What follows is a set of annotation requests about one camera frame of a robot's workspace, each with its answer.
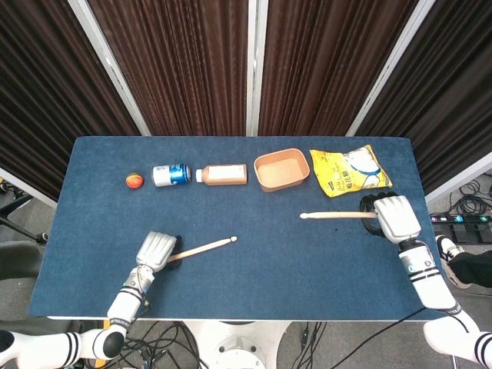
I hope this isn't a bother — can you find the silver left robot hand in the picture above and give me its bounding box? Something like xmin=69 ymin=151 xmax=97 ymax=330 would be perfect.
xmin=135 ymin=231 xmax=184 ymax=274

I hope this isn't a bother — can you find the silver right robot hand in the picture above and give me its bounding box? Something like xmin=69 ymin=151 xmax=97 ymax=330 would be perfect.
xmin=358 ymin=194 xmax=421 ymax=244

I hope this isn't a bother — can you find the wooden drumstick with black mark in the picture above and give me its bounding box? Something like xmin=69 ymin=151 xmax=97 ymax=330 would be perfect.
xmin=168 ymin=235 xmax=238 ymax=260

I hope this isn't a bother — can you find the plain wooden drumstick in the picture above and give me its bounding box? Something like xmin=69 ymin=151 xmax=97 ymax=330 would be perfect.
xmin=299 ymin=210 xmax=380 ymax=221

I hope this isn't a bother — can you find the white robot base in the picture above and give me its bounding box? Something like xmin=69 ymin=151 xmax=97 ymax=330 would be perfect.
xmin=180 ymin=318 xmax=290 ymax=369

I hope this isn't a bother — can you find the black white sneaker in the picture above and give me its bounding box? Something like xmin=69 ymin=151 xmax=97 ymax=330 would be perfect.
xmin=435 ymin=234 xmax=473 ymax=290

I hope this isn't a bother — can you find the power strip with lit switches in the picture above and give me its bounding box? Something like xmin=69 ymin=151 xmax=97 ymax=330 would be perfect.
xmin=430 ymin=213 xmax=492 ymax=226

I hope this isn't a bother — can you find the yellow snack bag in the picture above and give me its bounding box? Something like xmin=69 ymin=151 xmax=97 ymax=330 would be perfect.
xmin=309 ymin=144 xmax=394 ymax=198

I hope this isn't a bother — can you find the blue white drink can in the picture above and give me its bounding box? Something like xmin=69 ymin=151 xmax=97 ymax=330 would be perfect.
xmin=152 ymin=164 xmax=192 ymax=188

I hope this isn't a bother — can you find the black trouser leg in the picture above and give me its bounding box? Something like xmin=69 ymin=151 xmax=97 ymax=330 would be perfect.
xmin=449 ymin=249 xmax=492 ymax=286

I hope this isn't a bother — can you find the blue fabric table cover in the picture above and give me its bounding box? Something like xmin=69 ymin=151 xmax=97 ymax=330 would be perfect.
xmin=29 ymin=135 xmax=449 ymax=321

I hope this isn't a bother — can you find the orange bottle with white cap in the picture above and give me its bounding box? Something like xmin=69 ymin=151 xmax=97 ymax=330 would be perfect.
xmin=195 ymin=163 xmax=248 ymax=186

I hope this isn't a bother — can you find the brown paper food box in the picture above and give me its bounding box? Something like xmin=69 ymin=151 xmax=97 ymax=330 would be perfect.
xmin=253 ymin=148 xmax=311 ymax=193

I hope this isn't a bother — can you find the black tripod leg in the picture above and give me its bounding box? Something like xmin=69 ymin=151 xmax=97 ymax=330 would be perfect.
xmin=0 ymin=191 xmax=50 ymax=244

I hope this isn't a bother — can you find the brown pleated partition panel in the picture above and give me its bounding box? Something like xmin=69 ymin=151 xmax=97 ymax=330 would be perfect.
xmin=345 ymin=0 xmax=492 ymax=204
xmin=248 ymin=0 xmax=437 ymax=137
xmin=0 ymin=0 xmax=151 ymax=211
xmin=68 ymin=0 xmax=268 ymax=137

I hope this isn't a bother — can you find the black floor cable bundle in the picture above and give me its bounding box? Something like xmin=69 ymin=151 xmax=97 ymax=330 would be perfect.
xmin=115 ymin=321 xmax=211 ymax=369

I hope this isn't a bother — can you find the long black cable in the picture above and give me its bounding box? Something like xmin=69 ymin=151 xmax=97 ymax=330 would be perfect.
xmin=329 ymin=306 xmax=428 ymax=369

